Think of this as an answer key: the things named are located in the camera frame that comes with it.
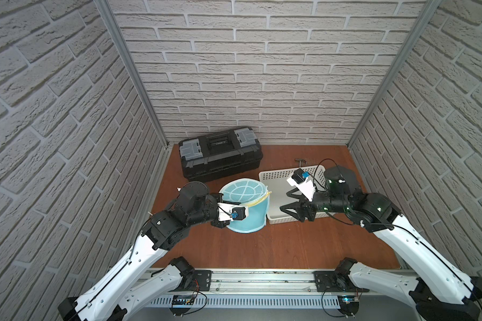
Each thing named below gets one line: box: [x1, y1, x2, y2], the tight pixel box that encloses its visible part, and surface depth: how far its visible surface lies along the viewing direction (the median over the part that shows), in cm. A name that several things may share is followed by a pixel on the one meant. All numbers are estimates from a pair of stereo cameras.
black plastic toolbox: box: [178, 127, 264, 183], surface depth 97 cm
